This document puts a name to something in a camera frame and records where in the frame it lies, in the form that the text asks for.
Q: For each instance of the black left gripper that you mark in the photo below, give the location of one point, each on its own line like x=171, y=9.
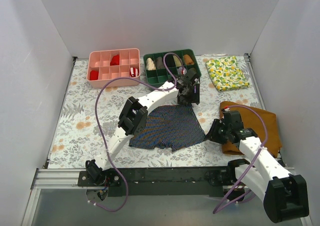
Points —
x=188, y=98

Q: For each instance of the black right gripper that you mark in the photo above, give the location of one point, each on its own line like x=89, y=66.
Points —
x=213, y=131

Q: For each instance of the navy striped underwear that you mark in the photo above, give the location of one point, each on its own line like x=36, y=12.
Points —
x=170, y=126

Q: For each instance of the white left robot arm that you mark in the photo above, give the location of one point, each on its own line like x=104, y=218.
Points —
x=133, y=117

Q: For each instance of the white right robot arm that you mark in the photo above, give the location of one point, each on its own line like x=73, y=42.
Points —
x=284, y=195

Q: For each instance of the olive green rolled underwear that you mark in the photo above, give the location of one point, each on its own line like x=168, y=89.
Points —
x=193, y=70

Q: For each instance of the grey striped rolled underwear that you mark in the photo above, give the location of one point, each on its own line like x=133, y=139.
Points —
x=181, y=70

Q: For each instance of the orange brown rolled underwear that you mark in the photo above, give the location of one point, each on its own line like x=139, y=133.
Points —
x=188, y=60

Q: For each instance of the beige yellow rolled underwear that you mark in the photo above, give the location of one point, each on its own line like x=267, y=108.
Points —
x=177, y=60

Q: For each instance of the black rolled underwear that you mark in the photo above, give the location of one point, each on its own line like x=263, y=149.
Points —
x=169, y=61

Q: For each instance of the cream rolled underwear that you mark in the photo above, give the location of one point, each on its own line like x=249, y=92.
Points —
x=150, y=65

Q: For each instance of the lemon print folded cloth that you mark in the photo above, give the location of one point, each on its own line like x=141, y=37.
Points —
x=225, y=74

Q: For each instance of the green divided organizer box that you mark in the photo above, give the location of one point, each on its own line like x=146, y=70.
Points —
x=159, y=76

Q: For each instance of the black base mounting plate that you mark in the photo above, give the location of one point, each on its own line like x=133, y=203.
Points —
x=213, y=181

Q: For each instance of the red white striped sock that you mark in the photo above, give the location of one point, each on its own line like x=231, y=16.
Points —
x=133, y=72

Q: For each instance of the red rolled sock top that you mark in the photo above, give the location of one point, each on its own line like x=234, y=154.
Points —
x=115, y=61

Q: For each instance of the red rolled sock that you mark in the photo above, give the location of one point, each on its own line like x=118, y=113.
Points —
x=115, y=61
x=93, y=75

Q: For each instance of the pink divided organizer box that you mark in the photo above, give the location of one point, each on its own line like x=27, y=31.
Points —
x=114, y=75

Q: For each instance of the red rolled sock bottom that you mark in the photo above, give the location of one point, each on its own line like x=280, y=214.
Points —
x=93, y=75

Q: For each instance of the floral patterned table mat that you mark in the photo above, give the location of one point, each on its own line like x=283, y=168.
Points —
x=89, y=116

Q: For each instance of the aluminium frame rail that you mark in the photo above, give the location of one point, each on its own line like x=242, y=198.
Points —
x=57, y=200

